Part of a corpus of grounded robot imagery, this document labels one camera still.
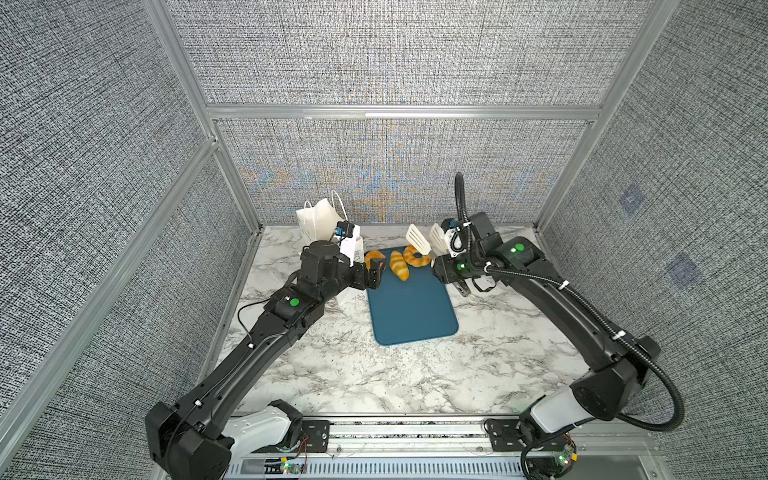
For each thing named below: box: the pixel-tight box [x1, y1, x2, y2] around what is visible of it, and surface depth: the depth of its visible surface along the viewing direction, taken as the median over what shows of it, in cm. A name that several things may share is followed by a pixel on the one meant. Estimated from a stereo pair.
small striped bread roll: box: [390, 250, 410, 282], surface depth 105 cm
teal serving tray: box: [368, 246, 459, 346], surface depth 97 cm
